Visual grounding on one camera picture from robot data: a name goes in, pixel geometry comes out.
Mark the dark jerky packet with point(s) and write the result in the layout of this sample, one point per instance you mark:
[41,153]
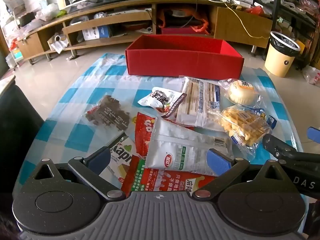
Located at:
[107,115]

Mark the blue white checkered tablecloth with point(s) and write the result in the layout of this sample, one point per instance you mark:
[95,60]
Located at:
[75,100]

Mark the red cardboard box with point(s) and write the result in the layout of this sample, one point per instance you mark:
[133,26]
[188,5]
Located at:
[175,62]

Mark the white red egg packet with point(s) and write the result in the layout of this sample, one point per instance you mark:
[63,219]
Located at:
[156,97]

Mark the green white wafer box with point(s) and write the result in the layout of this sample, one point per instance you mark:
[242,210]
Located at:
[122,155]

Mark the white sandwich bread packet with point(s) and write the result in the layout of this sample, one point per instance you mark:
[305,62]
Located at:
[197,100]

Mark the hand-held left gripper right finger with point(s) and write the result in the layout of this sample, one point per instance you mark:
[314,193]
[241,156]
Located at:
[220,162]

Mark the clear fried crisp packet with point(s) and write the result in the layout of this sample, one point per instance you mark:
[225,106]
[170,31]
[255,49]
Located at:
[240,125]

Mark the red plastic bag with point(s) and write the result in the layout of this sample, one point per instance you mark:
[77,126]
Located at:
[256,10]

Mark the silver white snack packet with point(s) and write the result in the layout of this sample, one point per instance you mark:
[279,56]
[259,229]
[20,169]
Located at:
[180,150]

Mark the wooden television stand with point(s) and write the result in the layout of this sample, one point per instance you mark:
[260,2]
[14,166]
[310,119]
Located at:
[240,22]

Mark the white printed box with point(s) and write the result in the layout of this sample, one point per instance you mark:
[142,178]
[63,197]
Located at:
[12,0]

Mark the round bun packet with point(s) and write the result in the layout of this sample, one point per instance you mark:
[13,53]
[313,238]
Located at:
[240,93]

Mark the blue white carton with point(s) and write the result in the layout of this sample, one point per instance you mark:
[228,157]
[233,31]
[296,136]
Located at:
[96,33]

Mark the white paper bag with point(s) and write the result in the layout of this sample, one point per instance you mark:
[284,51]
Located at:
[58,43]

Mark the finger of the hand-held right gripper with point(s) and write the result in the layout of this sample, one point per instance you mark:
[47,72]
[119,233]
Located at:
[314,133]
[275,146]

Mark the dark chair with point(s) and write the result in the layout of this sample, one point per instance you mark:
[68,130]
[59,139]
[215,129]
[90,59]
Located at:
[17,135]

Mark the cream trash bin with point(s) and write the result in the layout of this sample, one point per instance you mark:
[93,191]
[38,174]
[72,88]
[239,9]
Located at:
[280,60]

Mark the orange plastic bag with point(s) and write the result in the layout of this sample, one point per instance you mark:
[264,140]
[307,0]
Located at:
[203,25]

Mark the black shelf rack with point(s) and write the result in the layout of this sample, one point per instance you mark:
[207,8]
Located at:
[277,5]

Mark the red spicy strip packet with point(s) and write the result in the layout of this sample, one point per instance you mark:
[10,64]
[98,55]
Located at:
[160,180]

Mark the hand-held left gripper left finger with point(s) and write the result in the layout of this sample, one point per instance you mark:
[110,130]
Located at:
[100,158]

